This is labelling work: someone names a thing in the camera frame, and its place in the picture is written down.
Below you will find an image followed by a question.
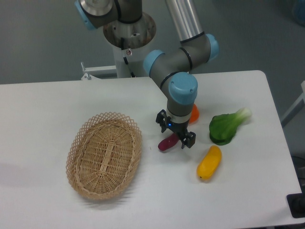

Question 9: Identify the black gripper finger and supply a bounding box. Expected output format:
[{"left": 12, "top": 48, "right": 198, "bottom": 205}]
[
  {"left": 156, "top": 110, "right": 171, "bottom": 133},
  {"left": 177, "top": 130, "right": 196, "bottom": 149}
]

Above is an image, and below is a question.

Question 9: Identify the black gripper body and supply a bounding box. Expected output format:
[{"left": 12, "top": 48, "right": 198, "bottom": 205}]
[{"left": 165, "top": 115, "right": 190, "bottom": 136}]

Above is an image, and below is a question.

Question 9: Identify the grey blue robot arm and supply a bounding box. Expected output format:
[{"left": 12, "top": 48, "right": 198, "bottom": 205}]
[{"left": 74, "top": 0, "right": 219, "bottom": 147}]

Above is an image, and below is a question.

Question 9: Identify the orange tangerine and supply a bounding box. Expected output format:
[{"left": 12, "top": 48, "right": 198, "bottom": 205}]
[{"left": 189, "top": 104, "right": 200, "bottom": 124}]

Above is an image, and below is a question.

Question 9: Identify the yellow mango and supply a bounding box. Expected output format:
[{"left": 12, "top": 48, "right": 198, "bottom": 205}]
[{"left": 196, "top": 146, "right": 222, "bottom": 180}]

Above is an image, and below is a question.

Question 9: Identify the green bok choy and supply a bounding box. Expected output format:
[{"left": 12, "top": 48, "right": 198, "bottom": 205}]
[{"left": 209, "top": 107, "right": 252, "bottom": 146}]

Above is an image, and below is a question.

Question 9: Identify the woven wicker basket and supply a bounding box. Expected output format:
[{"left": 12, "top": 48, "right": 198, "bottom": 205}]
[{"left": 66, "top": 112, "right": 142, "bottom": 200}]

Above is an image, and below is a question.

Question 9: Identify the black device at table edge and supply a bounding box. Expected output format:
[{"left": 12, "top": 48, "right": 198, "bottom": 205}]
[{"left": 286, "top": 193, "right": 305, "bottom": 219}]

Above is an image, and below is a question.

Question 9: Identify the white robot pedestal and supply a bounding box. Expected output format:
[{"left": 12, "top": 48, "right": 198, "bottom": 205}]
[{"left": 103, "top": 12, "right": 156, "bottom": 78}]

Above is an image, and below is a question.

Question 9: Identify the white metal base frame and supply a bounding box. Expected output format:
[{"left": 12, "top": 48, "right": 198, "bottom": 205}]
[{"left": 81, "top": 62, "right": 117, "bottom": 80}]

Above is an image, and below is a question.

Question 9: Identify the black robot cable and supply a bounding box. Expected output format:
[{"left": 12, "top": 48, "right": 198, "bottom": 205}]
[{"left": 120, "top": 38, "right": 136, "bottom": 78}]

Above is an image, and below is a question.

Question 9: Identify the white frame at right edge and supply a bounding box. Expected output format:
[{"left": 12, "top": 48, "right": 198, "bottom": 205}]
[{"left": 280, "top": 81, "right": 305, "bottom": 128}]

